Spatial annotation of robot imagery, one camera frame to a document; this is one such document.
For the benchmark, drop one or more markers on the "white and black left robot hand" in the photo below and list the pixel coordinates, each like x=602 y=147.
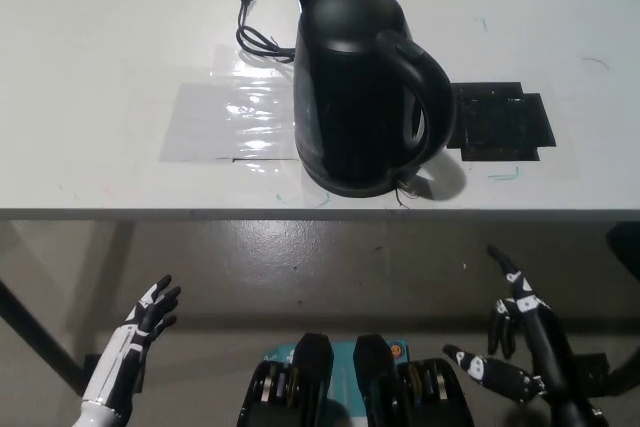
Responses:
x=120 y=357

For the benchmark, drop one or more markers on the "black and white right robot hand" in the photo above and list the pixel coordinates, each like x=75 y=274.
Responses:
x=545 y=347

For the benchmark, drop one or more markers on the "black electric kettle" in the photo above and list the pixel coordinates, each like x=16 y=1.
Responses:
x=350 y=97

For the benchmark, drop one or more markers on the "black robot body with teal tops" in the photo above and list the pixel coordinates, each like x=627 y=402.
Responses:
x=315 y=362

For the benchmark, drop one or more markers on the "black kettle base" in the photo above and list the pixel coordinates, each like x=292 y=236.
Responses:
x=350 y=189

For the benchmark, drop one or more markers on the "black rounded object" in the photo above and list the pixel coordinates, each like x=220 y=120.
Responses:
x=625 y=242

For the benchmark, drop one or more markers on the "black tape patch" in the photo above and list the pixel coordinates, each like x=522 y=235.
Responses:
x=500 y=122

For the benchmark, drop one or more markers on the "clear plastic tape sheet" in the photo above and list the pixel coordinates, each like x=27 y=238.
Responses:
x=215 y=117

